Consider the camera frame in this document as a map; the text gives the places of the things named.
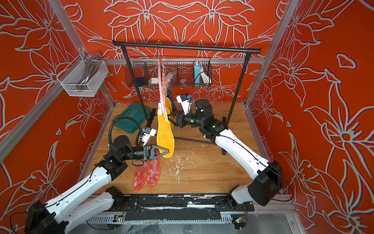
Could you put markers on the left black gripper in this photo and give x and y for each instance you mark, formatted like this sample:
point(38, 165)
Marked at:
point(149, 152)

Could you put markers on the black wire basket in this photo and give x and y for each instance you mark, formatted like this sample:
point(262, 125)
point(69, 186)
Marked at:
point(180, 72)

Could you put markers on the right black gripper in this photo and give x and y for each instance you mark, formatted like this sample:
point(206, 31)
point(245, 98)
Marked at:
point(180, 118)

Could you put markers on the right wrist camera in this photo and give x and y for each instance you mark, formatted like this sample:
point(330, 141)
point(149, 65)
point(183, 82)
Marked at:
point(185, 101)

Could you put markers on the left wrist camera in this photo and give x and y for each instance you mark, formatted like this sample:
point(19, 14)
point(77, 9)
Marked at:
point(147, 133)

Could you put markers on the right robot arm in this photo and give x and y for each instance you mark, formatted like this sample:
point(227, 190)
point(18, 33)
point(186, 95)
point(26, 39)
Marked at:
point(266, 176)

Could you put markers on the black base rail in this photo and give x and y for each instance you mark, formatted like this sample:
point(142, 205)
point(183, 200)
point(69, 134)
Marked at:
point(216, 207)

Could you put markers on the red patterned insole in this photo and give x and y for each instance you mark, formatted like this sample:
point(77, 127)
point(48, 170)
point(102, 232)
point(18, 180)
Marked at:
point(140, 176)

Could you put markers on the yellow insole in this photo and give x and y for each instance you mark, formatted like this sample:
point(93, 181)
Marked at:
point(168, 99)
point(165, 137)

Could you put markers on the blue box in basket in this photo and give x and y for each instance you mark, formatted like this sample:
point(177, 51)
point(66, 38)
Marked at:
point(197, 70)

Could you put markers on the pink clip hanger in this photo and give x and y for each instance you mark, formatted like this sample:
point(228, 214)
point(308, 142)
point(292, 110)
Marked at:
point(163, 85)

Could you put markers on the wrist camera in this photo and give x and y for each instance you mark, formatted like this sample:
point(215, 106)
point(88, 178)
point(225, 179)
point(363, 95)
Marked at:
point(147, 133)
point(185, 101)

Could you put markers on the white mesh basket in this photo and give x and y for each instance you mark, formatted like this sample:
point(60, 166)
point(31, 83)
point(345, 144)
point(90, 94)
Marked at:
point(85, 77)

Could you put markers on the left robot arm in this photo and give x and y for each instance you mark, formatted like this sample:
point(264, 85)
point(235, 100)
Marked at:
point(63, 213)

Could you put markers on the green tool case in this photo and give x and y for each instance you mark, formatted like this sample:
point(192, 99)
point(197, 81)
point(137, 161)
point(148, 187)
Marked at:
point(134, 111)

